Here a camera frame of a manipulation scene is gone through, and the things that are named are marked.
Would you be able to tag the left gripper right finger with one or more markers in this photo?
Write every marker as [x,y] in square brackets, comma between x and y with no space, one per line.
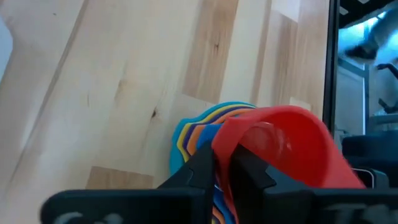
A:
[295,205]

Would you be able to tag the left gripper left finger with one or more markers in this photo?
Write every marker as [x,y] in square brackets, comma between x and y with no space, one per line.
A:
[140,205]

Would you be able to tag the pink plastic measuring cup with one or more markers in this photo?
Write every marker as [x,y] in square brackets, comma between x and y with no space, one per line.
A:
[295,140]

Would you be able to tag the dark blue measuring cup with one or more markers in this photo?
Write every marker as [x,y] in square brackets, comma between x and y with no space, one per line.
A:
[184,143]

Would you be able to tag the orange plastic measuring cup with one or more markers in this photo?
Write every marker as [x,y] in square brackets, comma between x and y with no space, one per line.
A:
[191,143]

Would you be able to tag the light blue measuring cup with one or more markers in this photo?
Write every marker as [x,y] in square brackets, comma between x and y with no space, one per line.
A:
[206,133]

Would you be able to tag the black equipment stand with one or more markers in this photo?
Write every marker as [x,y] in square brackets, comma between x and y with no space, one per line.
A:
[390,93]

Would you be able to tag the black metal table frame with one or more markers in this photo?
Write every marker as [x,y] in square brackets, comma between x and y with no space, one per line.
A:
[330,62]

